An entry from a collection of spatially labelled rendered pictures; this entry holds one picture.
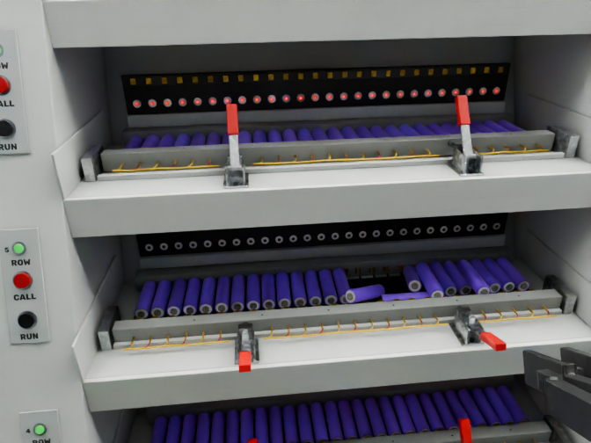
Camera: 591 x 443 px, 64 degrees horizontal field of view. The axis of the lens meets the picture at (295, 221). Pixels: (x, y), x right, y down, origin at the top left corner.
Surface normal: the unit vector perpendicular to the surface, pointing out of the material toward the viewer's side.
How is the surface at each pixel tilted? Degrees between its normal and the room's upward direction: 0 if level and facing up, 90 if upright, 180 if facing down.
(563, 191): 110
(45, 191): 90
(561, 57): 90
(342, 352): 20
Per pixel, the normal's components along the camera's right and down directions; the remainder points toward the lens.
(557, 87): -0.99, 0.06
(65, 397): 0.09, 0.11
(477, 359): 0.10, 0.44
